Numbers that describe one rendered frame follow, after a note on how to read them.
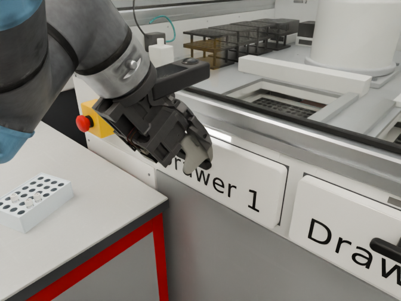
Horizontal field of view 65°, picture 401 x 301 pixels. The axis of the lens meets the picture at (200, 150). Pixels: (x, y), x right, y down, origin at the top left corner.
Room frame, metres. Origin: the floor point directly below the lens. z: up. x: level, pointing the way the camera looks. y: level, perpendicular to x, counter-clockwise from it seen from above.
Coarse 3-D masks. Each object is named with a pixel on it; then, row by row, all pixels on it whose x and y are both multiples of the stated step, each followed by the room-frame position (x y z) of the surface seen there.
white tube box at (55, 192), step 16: (48, 176) 0.57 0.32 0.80; (16, 192) 0.51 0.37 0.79; (32, 192) 0.51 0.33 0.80; (48, 192) 0.51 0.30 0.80; (64, 192) 0.52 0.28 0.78; (0, 208) 0.46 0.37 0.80; (16, 208) 0.46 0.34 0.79; (32, 208) 0.46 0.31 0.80; (48, 208) 0.48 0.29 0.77; (16, 224) 0.44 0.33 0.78; (32, 224) 0.45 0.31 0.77
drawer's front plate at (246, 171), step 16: (224, 144) 0.46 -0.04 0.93; (224, 160) 0.45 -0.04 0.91; (240, 160) 0.42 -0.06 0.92; (256, 160) 0.41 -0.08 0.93; (176, 176) 0.52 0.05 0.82; (192, 176) 0.49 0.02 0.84; (224, 176) 0.44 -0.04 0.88; (240, 176) 0.42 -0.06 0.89; (256, 176) 0.40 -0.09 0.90; (272, 176) 0.39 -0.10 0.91; (208, 192) 0.47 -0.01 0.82; (224, 192) 0.44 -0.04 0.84; (240, 192) 0.42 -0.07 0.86; (272, 192) 0.38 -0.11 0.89; (240, 208) 0.42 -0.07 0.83; (256, 208) 0.40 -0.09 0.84; (272, 208) 0.38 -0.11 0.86; (272, 224) 0.38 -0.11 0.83
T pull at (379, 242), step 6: (372, 240) 0.26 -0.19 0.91; (378, 240) 0.26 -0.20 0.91; (372, 246) 0.26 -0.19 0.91; (378, 246) 0.25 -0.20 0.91; (384, 246) 0.25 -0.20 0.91; (390, 246) 0.25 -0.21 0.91; (396, 246) 0.25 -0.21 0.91; (378, 252) 0.25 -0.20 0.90; (384, 252) 0.25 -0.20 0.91; (390, 252) 0.25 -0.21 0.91; (396, 252) 0.24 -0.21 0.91; (390, 258) 0.25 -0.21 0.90; (396, 258) 0.24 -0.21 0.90
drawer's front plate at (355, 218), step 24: (312, 192) 0.35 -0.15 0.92; (336, 192) 0.33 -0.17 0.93; (312, 216) 0.34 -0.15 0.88; (336, 216) 0.32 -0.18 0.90; (360, 216) 0.30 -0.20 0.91; (384, 216) 0.29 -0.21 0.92; (312, 240) 0.34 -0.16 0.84; (336, 240) 0.32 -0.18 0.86; (360, 240) 0.30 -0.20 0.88; (384, 240) 0.28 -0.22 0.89; (384, 288) 0.27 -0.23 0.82
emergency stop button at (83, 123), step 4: (80, 116) 0.66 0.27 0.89; (84, 116) 0.66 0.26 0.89; (76, 120) 0.66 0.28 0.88; (80, 120) 0.65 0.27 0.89; (84, 120) 0.65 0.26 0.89; (88, 120) 0.67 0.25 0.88; (76, 124) 0.67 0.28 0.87; (80, 124) 0.65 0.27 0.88; (84, 124) 0.65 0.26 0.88; (88, 124) 0.65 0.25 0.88; (80, 128) 0.65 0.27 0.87; (84, 128) 0.65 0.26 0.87; (88, 128) 0.65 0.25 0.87; (84, 132) 0.65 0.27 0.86
